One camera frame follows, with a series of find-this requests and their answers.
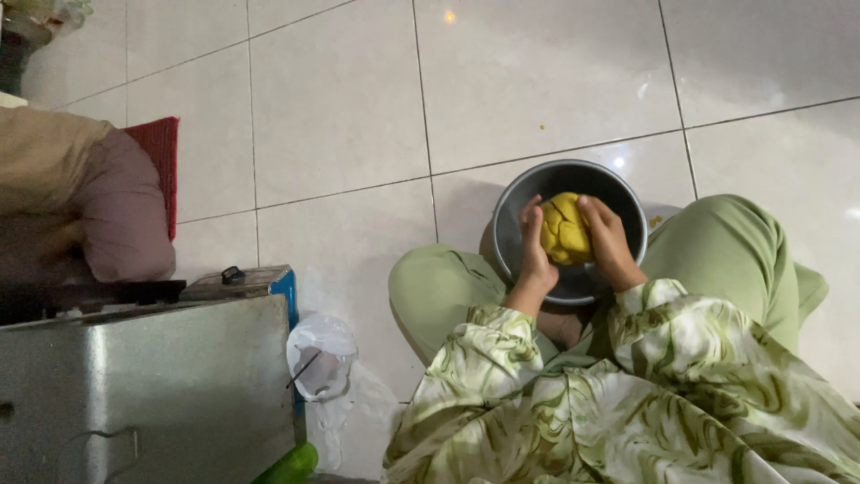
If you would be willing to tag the person's green trousers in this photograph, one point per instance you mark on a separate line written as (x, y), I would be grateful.
(725, 255)

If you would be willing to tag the green cylinder object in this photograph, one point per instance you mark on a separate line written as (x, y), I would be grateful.
(289, 466)

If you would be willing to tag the person's green patterned clothing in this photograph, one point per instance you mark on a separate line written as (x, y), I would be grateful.
(605, 396)

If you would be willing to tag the yellow dough lump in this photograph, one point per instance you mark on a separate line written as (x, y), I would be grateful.
(564, 228)

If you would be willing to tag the person's left fingers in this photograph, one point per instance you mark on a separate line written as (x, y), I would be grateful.
(531, 215)

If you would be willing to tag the round metal bowl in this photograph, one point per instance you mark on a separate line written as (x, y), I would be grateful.
(571, 282)

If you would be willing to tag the small black knob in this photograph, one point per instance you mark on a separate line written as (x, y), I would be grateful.
(232, 275)

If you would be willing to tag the yellow dough crumbs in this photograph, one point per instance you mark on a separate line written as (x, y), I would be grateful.
(655, 220)

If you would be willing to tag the metal cabinet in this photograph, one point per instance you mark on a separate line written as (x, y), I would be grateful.
(144, 390)

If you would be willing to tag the red woven mat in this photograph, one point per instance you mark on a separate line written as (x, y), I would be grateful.
(160, 161)

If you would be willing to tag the white plastic bag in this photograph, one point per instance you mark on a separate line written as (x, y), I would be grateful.
(322, 356)

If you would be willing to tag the clutter heap in corner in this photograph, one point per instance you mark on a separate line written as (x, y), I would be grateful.
(33, 33)

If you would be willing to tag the person's left hand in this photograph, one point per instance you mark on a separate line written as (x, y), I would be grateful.
(535, 259)

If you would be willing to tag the person's right hand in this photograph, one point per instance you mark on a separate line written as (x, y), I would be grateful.
(611, 245)

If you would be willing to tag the blue-edged wooden board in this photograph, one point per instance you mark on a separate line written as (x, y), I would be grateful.
(242, 282)

